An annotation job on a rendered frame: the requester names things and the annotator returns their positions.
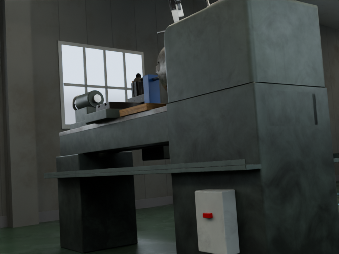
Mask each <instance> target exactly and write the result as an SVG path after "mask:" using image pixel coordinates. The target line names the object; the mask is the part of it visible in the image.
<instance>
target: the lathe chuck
mask: <svg viewBox="0 0 339 254"><path fill-rule="evenodd" d="M159 63H160V70H159V71H157V73H158V77H159V80H160V82H161V84H162V85H163V87H164V88H165V89H166V90H167V77H166V62H165V47H164V48H163V49H162V50H161V52H160V54H159V56H158V59H157V64H159Z"/></svg>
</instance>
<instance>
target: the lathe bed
mask: <svg viewBox="0 0 339 254"><path fill-rule="evenodd" d="M265 97H266V98H265V99H266V112H267V122H268V126H313V116H312V111H311V110H312V105H311V94H310V92H296V91H280V90H265ZM279 102H280V103H279ZM286 107H287V108H286ZM285 115H286V116H285ZM281 119H282V120H281ZM59 137H60V155H61V156H66V155H73V154H84V153H108V152H123V151H132V150H140V149H148V148H156V147H163V146H169V138H168V123H167V107H166V106H164V107H160V108H156V109H152V110H148V111H144V112H140V113H135V114H131V115H127V116H123V117H119V118H115V119H111V120H107V121H103V122H99V123H95V124H91V125H87V126H83V127H80V128H76V129H72V130H68V131H64V132H60V133H59Z"/></svg>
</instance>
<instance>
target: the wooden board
mask: <svg viewBox="0 0 339 254"><path fill-rule="evenodd" d="M166 105H167V104H163V103H144V104H141V105H137V106H133V107H130V108H126V109H122V110H119V113H120V117H123V116H127V115H131V114H135V113H140V112H144V111H148V110H152V109H156V108H160V107H164V106H166Z"/></svg>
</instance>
